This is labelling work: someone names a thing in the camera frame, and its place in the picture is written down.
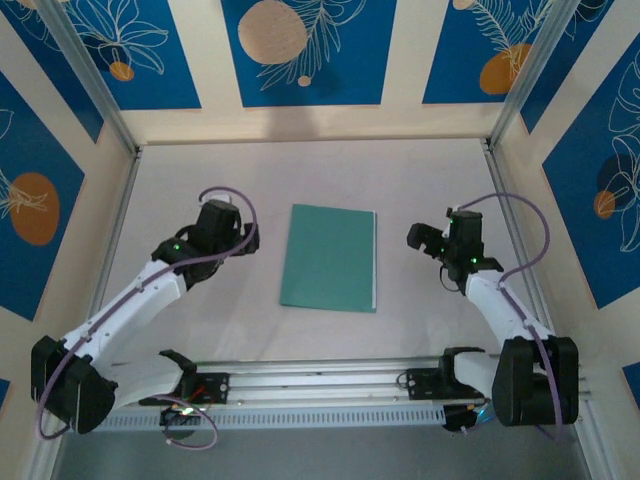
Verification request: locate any aluminium mounting rail beam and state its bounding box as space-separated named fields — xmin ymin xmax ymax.
xmin=42 ymin=355 xmax=586 ymax=416

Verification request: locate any aluminium corner post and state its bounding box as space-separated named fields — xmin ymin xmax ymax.
xmin=37 ymin=0 xmax=141 ymax=156
xmin=489 ymin=0 xmax=584 ymax=151

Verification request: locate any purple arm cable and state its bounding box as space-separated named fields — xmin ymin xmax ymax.
xmin=449 ymin=192 xmax=571 ymax=444
xmin=35 ymin=185 xmax=260 ymax=450

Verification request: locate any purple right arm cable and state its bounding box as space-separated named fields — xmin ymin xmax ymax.
xmin=449 ymin=192 xmax=571 ymax=444

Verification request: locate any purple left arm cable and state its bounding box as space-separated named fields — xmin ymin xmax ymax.
xmin=35 ymin=185 xmax=260 ymax=450

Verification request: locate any aluminium side rail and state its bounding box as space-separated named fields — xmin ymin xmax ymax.
xmin=72 ymin=147 xmax=144 ymax=371
xmin=482 ymin=139 xmax=566 ymax=361

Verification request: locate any grey slotted cable duct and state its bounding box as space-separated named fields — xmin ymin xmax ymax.
xmin=64 ymin=405 xmax=446 ymax=432

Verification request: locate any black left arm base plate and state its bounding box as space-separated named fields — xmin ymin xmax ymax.
xmin=138 ymin=372 xmax=231 ymax=406

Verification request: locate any green paper folder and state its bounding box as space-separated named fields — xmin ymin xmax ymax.
xmin=278 ymin=202 xmax=379 ymax=315

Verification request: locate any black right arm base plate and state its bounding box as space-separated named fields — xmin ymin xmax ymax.
xmin=405 ymin=368 xmax=490 ymax=402

